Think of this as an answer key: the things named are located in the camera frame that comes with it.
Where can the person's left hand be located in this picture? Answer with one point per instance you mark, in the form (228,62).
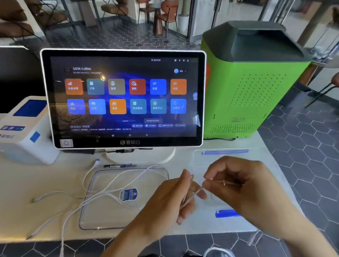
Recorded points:
(161,209)

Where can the person's right hand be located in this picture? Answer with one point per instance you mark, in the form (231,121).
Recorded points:
(254,190)

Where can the person's right thumb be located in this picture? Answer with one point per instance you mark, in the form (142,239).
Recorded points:
(212,176)

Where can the person's left thumb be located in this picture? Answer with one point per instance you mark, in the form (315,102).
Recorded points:
(186,178)

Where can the person's right forearm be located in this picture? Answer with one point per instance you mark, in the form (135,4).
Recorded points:
(304,235)

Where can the person's left forearm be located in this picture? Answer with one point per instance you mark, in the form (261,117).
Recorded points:
(127,243)

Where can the clear bag with blue strip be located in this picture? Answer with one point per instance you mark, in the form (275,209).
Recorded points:
(225,156)
(227,213)

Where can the white round terminal stand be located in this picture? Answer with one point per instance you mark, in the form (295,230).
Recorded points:
(159,156)

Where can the clear plastic tray blue sticker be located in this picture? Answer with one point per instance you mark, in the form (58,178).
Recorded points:
(106,211)

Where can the green machine with grey lid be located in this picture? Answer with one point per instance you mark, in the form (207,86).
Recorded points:
(238,87)

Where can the white-framed touchscreen terminal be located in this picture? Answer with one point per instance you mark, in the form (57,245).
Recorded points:
(124,98)

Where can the black-legged chair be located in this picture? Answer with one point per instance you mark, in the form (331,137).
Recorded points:
(324,88)

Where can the white planter pot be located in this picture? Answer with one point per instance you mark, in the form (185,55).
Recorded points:
(183,25)

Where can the small round cafe table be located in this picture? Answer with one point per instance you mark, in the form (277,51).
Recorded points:
(158,22)

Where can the white receipt printer blue panel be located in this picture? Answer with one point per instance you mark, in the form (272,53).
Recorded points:
(26,137)

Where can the brown dining chair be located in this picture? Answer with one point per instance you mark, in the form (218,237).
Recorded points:
(169,12)
(144,6)

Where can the brown lounge chair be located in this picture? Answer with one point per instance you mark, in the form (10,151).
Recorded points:
(50,13)
(13,19)
(115,8)

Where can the black monitor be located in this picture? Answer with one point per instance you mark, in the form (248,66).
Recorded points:
(18,76)

